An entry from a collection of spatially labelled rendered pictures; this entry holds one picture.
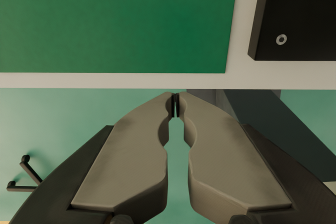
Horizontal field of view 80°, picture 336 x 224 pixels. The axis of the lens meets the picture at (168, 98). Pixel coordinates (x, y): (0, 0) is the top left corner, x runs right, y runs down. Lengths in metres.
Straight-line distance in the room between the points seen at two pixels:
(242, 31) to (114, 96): 0.96
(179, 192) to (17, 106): 1.15
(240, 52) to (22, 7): 0.22
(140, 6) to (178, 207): 1.61
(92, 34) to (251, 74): 0.17
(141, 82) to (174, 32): 0.06
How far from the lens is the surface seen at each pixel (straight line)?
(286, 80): 0.26
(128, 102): 1.12
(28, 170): 1.61
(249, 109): 0.75
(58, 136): 1.41
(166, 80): 0.22
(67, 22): 0.23
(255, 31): 0.21
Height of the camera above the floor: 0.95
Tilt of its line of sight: 62 degrees down
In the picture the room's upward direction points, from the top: 177 degrees counter-clockwise
